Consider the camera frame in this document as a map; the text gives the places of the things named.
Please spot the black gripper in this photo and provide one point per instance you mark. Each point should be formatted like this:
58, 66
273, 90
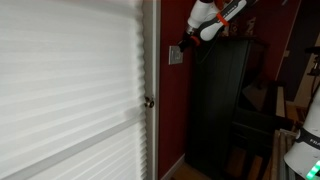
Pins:
190, 40

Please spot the grey wall switch plate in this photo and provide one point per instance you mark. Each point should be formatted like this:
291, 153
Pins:
174, 56

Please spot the brass door knob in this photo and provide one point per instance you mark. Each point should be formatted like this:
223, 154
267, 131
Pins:
149, 102

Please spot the floral red white picture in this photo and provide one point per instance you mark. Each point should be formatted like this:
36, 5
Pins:
248, 26

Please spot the tall black cabinet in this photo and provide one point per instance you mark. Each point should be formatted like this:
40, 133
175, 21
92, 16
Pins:
216, 110

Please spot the low dark wooden table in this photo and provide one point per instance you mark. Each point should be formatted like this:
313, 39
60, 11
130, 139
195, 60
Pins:
260, 116

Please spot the dark tall panel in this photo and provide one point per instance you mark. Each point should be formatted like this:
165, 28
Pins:
300, 60

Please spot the white baseboard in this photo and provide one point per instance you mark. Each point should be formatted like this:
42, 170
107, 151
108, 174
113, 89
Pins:
173, 166

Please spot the white pleated window blind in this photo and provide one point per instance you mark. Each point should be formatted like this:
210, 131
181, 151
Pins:
66, 90

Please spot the black stand with equipment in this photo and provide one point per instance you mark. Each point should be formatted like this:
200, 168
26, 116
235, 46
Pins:
315, 60

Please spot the white door frame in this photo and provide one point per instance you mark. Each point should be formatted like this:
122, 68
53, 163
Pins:
152, 50

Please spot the light wooden slat frame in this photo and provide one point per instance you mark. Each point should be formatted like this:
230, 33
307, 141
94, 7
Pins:
281, 153

